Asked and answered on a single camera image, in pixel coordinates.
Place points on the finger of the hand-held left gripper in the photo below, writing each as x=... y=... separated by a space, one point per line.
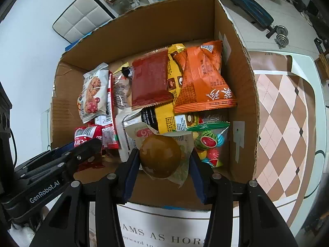
x=87 y=149
x=51 y=153

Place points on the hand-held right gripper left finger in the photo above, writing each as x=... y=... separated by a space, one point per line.
x=131 y=175

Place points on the long red-white snack packet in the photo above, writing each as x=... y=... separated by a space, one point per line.
x=109 y=133

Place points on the metal dumbbell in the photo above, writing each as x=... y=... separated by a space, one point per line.
x=281 y=34

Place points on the white cracker pack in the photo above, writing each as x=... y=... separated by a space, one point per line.
x=122 y=133

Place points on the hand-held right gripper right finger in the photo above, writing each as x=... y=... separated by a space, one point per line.
x=198 y=177

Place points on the yellow and black snack packet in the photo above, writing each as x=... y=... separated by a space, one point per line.
x=164 y=119

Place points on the watermelon candy bag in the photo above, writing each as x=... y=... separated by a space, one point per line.
x=208 y=141

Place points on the small red snack packet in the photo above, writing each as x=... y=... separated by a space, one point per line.
x=84 y=133

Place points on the orange snack packet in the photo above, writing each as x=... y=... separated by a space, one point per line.
x=203 y=82

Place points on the glass jar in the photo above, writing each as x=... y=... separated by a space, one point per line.
x=126 y=2

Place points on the black weight bench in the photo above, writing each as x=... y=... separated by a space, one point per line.
x=239 y=2

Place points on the dark red snack packet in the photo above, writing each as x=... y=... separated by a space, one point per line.
x=151 y=79

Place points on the cardboard box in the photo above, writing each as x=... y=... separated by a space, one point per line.
x=154 y=30

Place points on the printed checkered table mat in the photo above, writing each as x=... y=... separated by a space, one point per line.
x=280 y=108

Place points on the braised egg packet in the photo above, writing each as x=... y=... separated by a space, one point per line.
x=159 y=154

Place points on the white padded chair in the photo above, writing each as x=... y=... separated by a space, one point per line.
x=77 y=18

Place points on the clear packet of dark snack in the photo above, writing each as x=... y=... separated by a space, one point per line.
x=119 y=95

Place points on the white cookie packet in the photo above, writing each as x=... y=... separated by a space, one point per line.
x=92 y=92

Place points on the black equipment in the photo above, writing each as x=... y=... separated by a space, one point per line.
x=5 y=133

